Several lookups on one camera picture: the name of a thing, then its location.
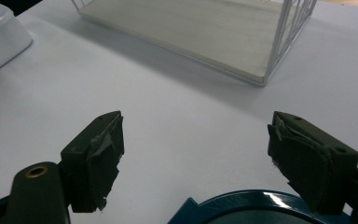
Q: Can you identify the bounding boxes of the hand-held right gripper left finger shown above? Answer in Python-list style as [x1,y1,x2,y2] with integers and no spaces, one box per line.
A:
[60,110,126,215]

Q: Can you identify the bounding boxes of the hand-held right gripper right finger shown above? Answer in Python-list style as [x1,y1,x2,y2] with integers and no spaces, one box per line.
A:
[267,110,358,216]

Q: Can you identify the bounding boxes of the white plastic box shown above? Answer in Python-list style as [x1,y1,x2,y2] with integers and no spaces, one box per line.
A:
[0,1,34,77]

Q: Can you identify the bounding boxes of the teal round dish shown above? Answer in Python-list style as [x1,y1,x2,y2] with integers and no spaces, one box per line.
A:
[167,189,352,224]

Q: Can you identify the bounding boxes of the clear plastic container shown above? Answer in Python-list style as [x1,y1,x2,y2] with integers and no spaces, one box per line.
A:
[71,0,319,88]

